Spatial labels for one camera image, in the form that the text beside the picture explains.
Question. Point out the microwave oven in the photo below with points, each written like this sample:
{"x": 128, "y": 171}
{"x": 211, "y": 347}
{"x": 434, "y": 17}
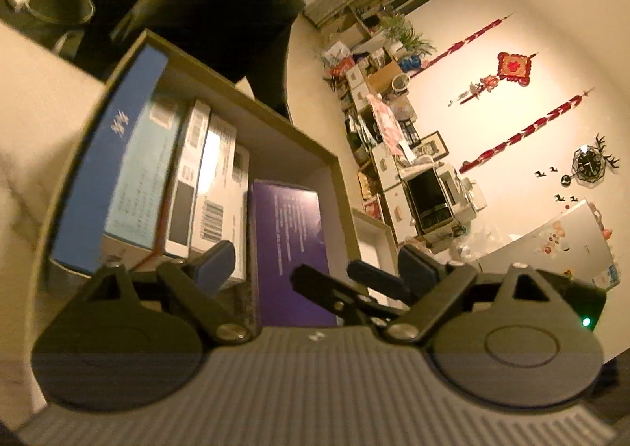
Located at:
{"x": 428, "y": 200}

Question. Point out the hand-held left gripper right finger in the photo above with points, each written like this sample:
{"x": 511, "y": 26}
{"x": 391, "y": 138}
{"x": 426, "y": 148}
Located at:
{"x": 418, "y": 271}

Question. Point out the small white fan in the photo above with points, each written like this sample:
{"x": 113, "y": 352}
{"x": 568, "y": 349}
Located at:
{"x": 400, "y": 82}

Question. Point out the dark purple box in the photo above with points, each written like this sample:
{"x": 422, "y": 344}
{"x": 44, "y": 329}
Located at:
{"x": 290, "y": 239}

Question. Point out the antler wall clock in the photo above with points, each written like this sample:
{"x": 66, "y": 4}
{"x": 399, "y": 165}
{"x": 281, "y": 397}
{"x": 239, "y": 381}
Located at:
{"x": 590, "y": 165}

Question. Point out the white fridge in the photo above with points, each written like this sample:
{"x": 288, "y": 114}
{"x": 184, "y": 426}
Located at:
{"x": 566, "y": 239}

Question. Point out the beige cardboard box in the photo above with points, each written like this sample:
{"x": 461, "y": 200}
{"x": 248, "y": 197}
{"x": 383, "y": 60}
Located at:
{"x": 275, "y": 146}

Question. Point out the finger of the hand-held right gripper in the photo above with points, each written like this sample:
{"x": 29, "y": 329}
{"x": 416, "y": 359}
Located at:
{"x": 374, "y": 274}
{"x": 320, "y": 283}

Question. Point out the black chair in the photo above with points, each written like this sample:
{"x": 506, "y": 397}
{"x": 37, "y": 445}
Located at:
{"x": 221, "y": 8}

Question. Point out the small picture frame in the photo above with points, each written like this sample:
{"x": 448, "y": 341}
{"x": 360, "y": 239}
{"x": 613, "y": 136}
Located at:
{"x": 433, "y": 146}

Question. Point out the beige box lid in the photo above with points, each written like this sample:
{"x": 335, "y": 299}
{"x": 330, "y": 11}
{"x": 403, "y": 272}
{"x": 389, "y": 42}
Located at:
{"x": 369, "y": 239}

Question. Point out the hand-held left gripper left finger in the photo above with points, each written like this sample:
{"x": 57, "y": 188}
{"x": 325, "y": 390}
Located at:
{"x": 214, "y": 266}

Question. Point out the potted green plant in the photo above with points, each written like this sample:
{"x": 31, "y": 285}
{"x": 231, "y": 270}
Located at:
{"x": 408, "y": 35}

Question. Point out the large blue box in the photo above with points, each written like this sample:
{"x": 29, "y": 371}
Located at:
{"x": 98, "y": 155}

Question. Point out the red couplet strip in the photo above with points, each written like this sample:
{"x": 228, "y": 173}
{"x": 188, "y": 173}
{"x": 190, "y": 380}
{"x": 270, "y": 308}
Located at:
{"x": 467, "y": 40}
{"x": 531, "y": 123}

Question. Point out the red knot wall ornament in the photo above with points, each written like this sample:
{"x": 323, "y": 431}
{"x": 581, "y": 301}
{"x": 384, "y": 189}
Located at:
{"x": 514, "y": 67}

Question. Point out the white box blue tooth print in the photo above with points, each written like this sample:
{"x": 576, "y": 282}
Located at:
{"x": 221, "y": 165}

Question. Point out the cluttered wooden shelf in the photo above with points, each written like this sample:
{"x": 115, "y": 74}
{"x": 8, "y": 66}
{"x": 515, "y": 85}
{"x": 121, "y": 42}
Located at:
{"x": 379, "y": 72}

